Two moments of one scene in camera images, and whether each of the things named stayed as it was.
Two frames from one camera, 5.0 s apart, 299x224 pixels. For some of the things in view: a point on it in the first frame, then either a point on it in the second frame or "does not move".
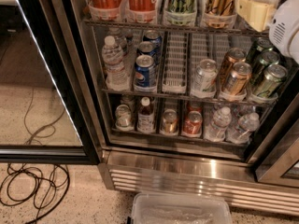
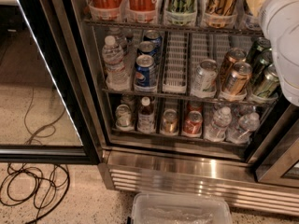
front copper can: (237, 81) does not move
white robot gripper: (282, 27) to (277, 18)
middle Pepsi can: (148, 48) does not move
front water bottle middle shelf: (117, 77) does not move
